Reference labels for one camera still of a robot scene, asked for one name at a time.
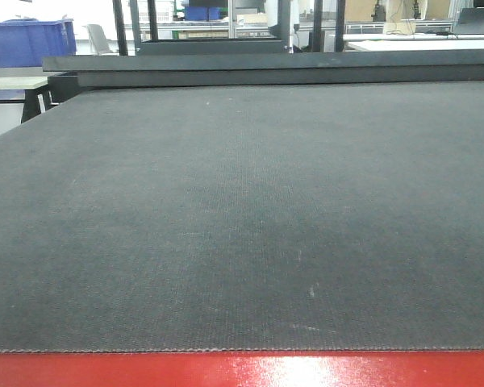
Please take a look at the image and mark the dark grey fabric mat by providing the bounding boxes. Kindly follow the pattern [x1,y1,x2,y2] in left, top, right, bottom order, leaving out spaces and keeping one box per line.
[0,81,484,352]

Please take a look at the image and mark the black cabinet box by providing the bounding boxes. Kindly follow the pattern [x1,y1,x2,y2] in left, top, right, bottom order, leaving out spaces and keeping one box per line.
[48,72,82,104]

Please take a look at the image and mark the white table with black legs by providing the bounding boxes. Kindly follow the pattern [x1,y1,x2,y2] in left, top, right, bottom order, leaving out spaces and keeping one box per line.
[0,75,53,124]

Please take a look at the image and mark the blue plastic crate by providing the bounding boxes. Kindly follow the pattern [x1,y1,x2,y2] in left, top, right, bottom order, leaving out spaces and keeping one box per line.
[0,19,77,68]

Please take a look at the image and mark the white background desk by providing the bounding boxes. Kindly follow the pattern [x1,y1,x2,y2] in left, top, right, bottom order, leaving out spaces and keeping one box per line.
[344,34,484,52]

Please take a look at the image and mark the black metal frame rail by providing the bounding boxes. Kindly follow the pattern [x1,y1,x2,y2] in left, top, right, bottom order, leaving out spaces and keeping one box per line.
[43,49,484,89]

